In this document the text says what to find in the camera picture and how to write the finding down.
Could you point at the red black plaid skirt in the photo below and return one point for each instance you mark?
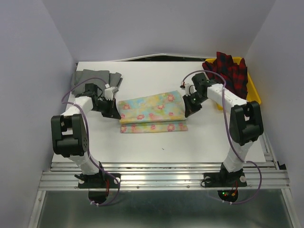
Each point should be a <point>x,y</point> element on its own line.
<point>234,74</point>

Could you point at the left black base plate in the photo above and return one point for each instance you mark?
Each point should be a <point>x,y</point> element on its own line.
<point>111,181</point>

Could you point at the pastel floral skirt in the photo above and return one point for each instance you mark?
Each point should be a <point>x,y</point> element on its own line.
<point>159,113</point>

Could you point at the grey pleated skirt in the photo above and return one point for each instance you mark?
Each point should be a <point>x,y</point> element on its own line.
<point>99,78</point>

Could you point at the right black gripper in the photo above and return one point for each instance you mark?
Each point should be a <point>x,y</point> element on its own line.
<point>189,109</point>

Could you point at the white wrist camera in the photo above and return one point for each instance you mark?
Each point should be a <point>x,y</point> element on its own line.
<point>109,93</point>
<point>189,89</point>

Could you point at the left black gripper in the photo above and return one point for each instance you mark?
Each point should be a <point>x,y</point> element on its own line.
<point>112,111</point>

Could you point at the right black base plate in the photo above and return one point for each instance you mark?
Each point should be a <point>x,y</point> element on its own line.
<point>216,180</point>

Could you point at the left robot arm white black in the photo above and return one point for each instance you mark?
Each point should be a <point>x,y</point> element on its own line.
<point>70,134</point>

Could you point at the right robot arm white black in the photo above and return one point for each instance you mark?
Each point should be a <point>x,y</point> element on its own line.
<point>243,123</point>

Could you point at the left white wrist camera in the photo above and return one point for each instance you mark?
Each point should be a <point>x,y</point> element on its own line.
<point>109,93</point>

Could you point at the aluminium rail frame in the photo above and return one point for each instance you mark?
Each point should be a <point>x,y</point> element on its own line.
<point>166,195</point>

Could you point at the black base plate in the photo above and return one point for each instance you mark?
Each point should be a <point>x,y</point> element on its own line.
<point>216,180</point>
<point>111,181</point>

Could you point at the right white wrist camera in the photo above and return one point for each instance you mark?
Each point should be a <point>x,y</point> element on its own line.
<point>189,89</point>

